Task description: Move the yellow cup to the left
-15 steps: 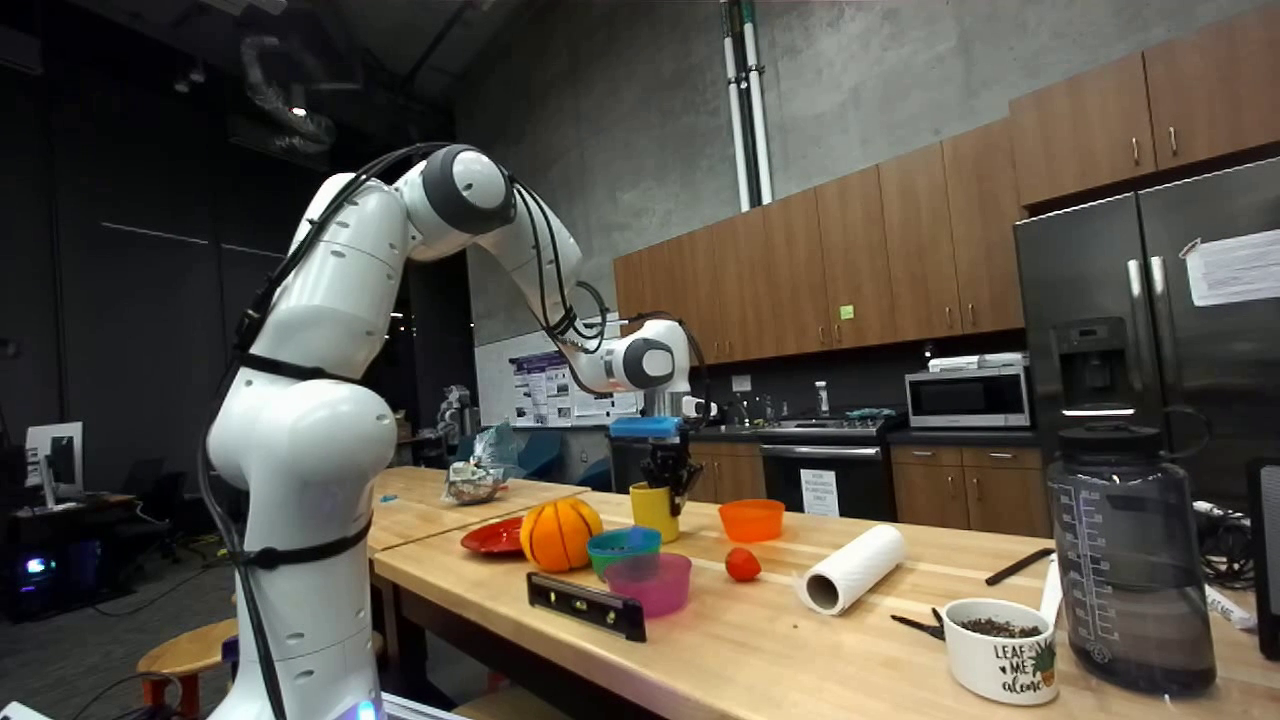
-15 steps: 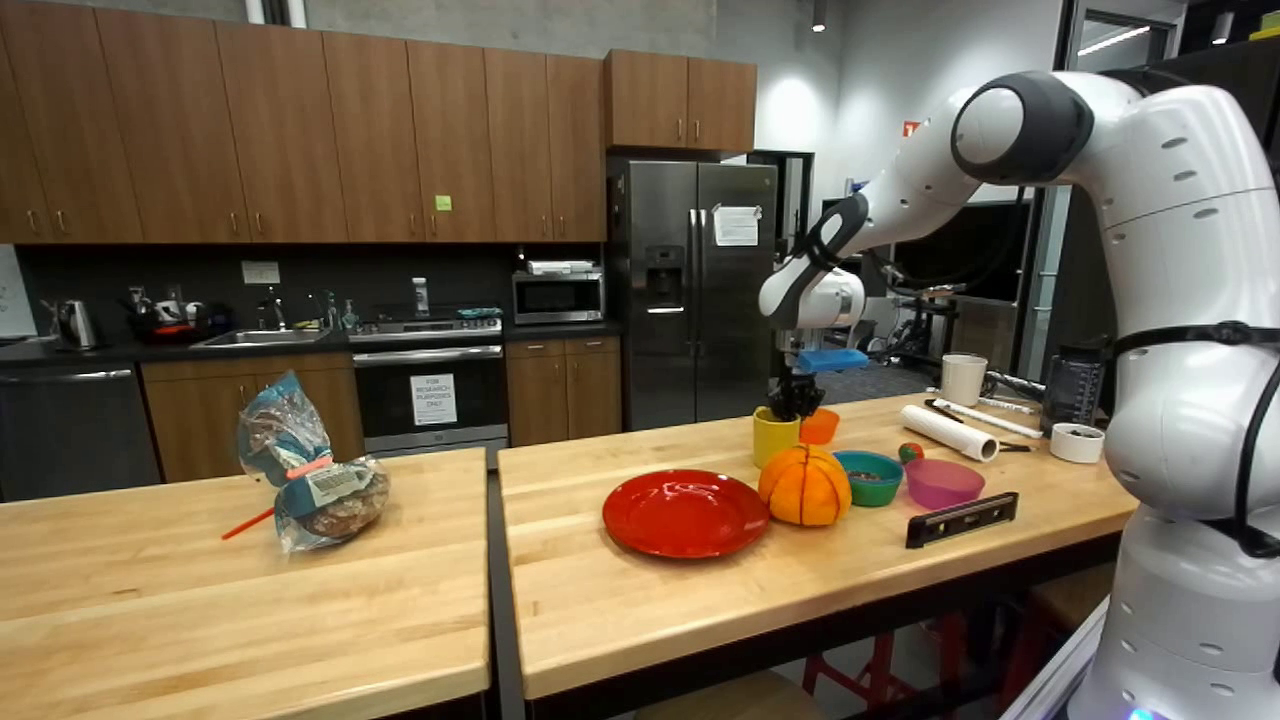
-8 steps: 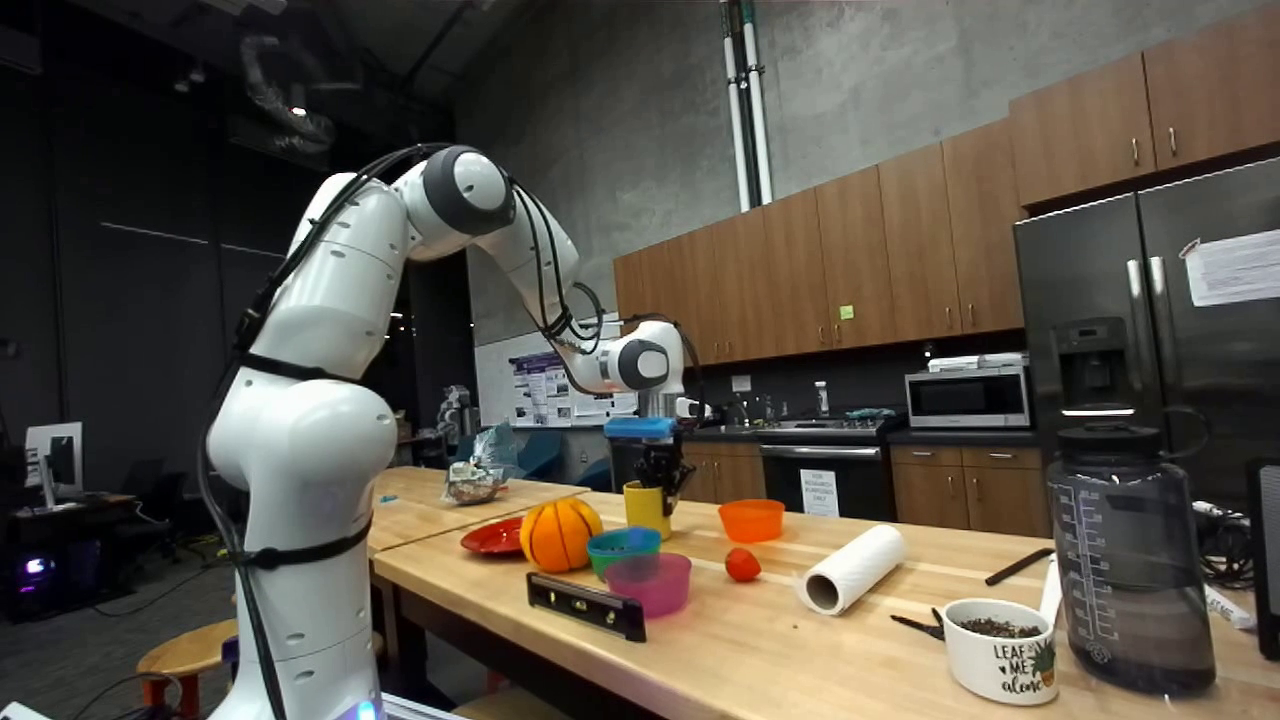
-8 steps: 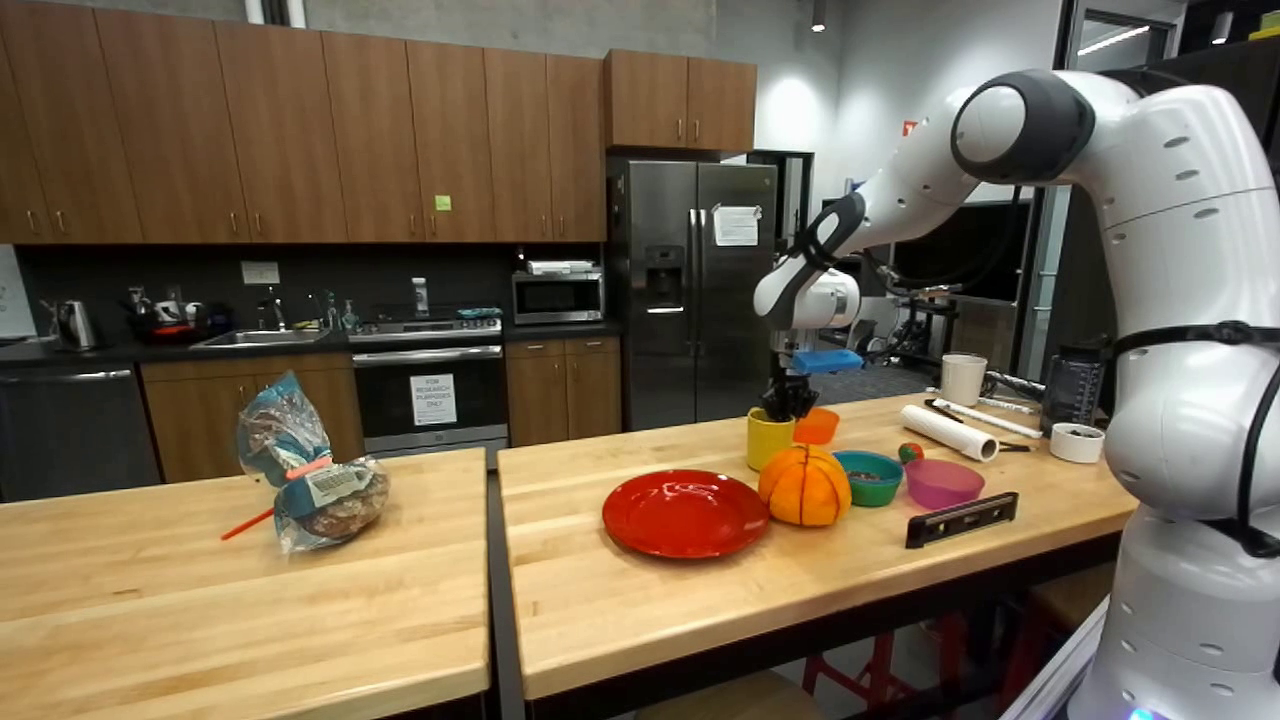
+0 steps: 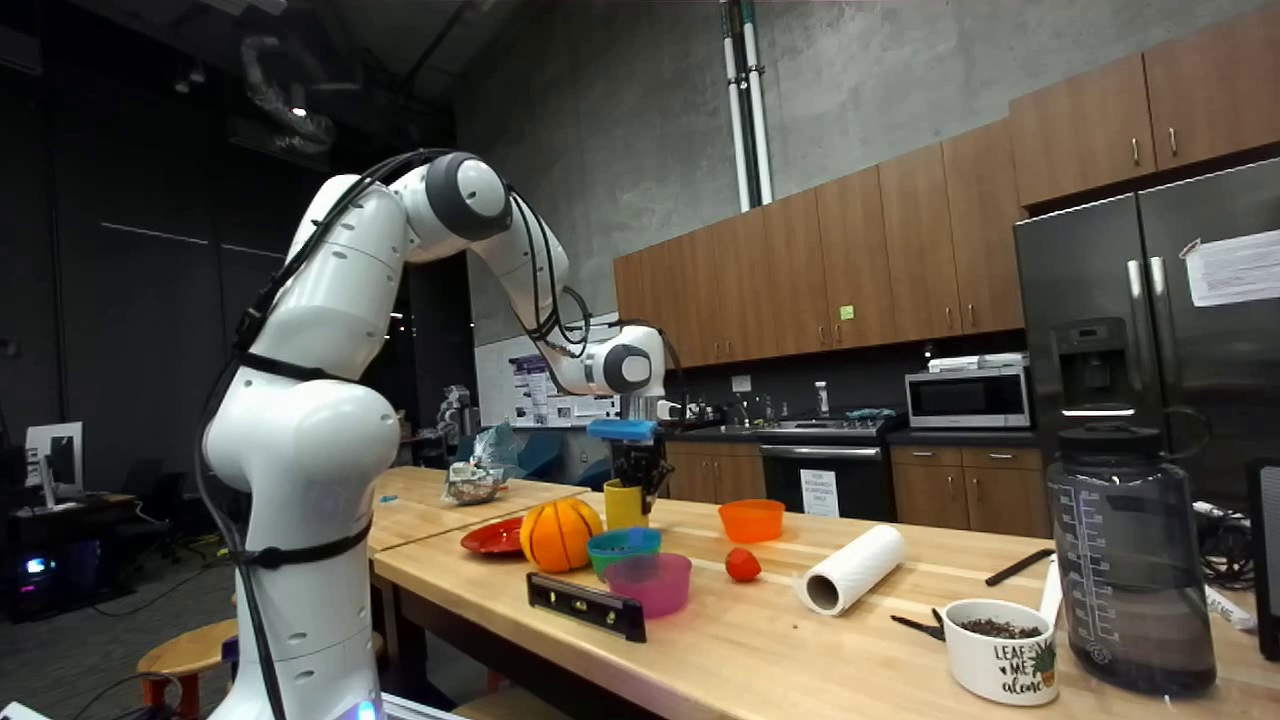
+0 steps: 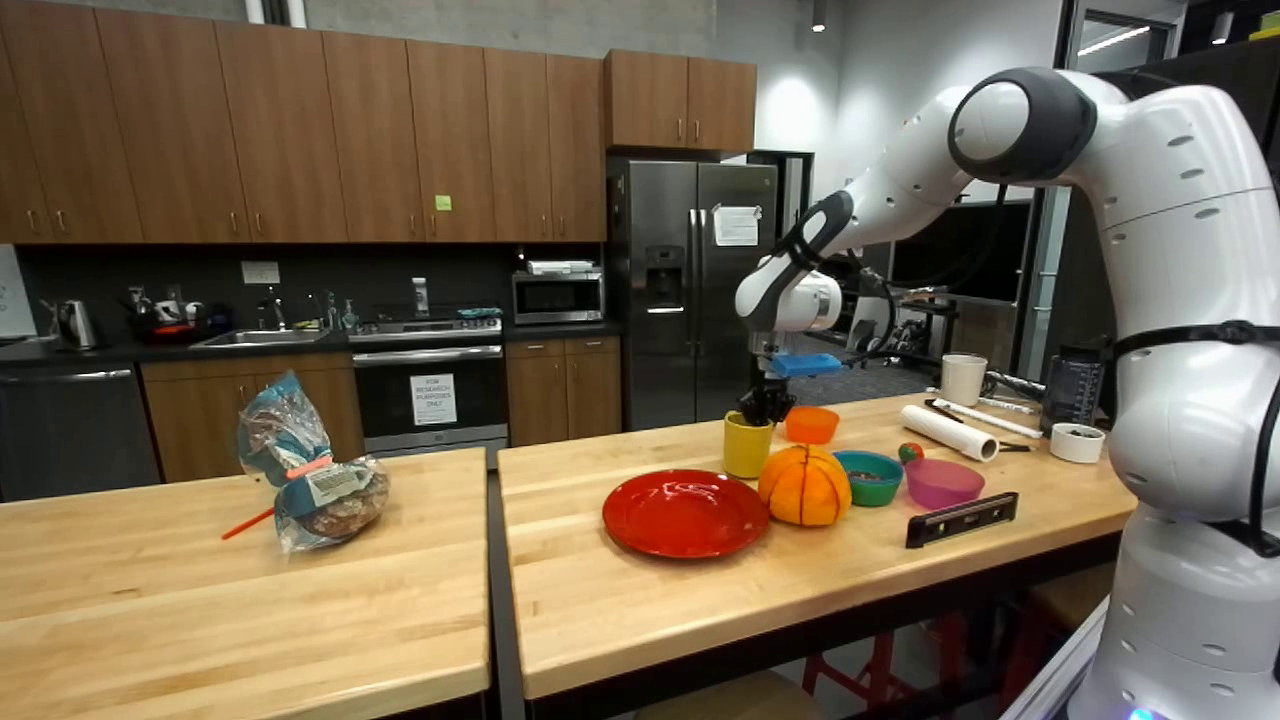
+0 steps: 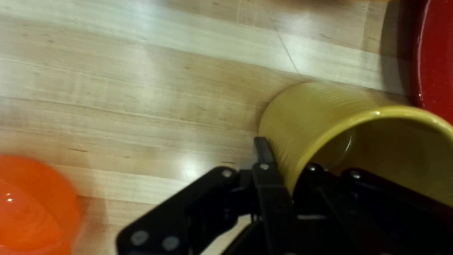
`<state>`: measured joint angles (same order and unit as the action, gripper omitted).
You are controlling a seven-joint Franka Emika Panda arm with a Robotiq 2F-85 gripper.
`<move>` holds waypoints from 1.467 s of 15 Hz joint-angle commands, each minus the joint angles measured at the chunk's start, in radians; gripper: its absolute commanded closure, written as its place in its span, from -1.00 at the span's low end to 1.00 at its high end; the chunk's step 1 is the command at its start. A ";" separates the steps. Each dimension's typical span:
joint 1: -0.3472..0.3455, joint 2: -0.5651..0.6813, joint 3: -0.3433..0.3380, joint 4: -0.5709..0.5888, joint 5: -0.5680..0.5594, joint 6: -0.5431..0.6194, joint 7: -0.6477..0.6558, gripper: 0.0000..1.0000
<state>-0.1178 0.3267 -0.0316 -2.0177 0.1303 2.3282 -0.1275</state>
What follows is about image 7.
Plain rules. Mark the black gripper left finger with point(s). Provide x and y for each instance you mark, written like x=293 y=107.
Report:
x=270 y=203

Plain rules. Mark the red plate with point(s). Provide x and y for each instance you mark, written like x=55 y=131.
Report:
x=436 y=57

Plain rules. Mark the orange plastic cup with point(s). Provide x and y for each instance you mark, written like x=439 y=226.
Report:
x=33 y=213

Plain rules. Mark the yellow mug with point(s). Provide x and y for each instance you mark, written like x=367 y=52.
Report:
x=306 y=118

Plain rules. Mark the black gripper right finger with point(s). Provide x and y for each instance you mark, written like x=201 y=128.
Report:
x=377 y=213

